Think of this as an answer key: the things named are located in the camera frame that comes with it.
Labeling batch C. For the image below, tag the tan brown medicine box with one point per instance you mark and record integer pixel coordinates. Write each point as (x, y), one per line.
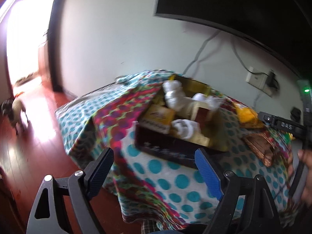
(199, 113)

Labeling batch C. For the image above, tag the small dog in sweater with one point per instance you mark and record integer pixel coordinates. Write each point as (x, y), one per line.
(12, 109)

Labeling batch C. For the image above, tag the white sock pair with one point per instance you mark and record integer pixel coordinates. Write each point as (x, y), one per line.
(174, 95)

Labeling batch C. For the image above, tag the person's right hand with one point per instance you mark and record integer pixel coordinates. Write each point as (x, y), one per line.
(303, 156)

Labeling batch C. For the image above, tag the dark door frame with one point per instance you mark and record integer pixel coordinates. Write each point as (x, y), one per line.
(53, 42)

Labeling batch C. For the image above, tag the black power adapter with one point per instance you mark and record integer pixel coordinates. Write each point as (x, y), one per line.
(271, 81)

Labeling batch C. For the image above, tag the black wall television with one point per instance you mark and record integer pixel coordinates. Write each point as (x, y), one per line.
(280, 27)

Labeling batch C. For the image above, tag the brown labelled snack packet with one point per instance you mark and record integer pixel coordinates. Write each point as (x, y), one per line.
(262, 147)

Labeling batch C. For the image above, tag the colourful polka dot tablecloth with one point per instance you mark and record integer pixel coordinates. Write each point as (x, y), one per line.
(150, 181)

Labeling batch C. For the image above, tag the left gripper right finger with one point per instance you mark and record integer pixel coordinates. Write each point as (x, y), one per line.
(245, 204)

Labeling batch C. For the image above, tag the white wall socket plate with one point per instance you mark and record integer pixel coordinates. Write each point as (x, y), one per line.
(258, 79)

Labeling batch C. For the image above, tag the golden yellow snack packet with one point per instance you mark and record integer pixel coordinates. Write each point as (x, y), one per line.
(247, 117)

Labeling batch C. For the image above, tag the grey white sock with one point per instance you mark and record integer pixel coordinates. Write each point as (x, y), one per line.
(213, 102)

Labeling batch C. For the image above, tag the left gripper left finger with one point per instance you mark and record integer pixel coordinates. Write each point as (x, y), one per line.
(49, 214)

